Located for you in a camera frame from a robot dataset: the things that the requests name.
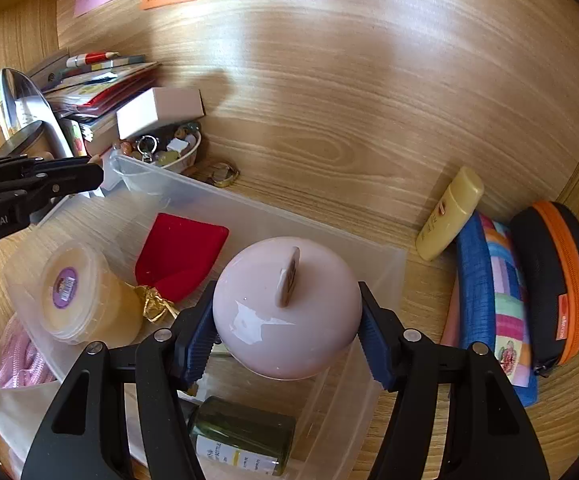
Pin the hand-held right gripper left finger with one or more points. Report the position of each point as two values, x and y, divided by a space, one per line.
197 342

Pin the fruit printed box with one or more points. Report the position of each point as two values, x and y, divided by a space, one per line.
75 140

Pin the white bowl of beads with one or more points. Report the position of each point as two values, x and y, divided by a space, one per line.
179 157

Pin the black orange zipper case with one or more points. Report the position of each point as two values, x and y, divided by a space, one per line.
549 270

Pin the brown ceramic mug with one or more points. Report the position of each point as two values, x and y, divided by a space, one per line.
19 140

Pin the wooden desktop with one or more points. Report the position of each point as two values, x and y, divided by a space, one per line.
559 410

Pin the small white box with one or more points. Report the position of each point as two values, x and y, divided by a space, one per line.
169 105

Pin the dark green spray bottle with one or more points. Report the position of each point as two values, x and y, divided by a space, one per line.
239 425

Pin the pink flat case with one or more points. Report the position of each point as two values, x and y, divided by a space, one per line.
450 320

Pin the blue patchwork zipper pouch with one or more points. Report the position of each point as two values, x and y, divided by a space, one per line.
504 300

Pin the yellow slime tub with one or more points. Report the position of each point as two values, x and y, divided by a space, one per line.
84 300

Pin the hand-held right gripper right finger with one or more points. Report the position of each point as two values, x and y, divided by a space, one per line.
375 347

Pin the clear plastic bin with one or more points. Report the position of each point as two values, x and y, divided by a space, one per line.
329 260

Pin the red pencil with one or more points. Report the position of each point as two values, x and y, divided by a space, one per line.
94 56

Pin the small yellow bottle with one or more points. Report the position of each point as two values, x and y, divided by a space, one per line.
447 220

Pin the stack of booklets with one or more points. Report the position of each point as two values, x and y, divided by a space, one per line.
114 90

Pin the pink ceramic apple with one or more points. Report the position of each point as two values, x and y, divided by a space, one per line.
269 330

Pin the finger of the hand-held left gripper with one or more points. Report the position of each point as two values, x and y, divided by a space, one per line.
77 176
2 165

